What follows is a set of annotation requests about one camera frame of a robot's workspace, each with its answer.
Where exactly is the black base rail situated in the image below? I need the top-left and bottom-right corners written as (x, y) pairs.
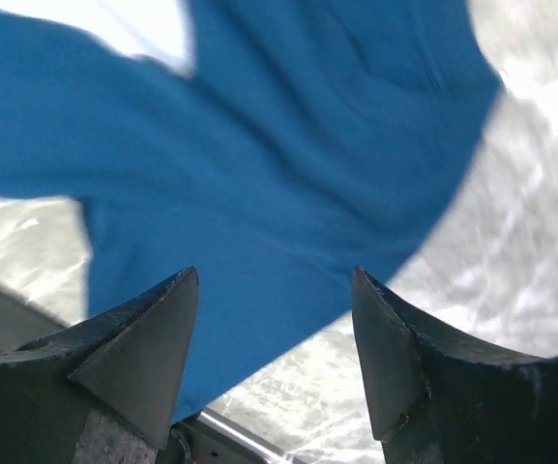
top-left (156, 409), bottom-right (303, 464)

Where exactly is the blue t shirt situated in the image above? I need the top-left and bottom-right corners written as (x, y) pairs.
top-left (0, 1), bottom-right (499, 419)

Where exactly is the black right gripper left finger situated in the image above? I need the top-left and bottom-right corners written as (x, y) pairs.
top-left (0, 268), bottom-right (198, 463)

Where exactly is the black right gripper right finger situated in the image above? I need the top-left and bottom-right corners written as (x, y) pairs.
top-left (352, 269), bottom-right (558, 464)

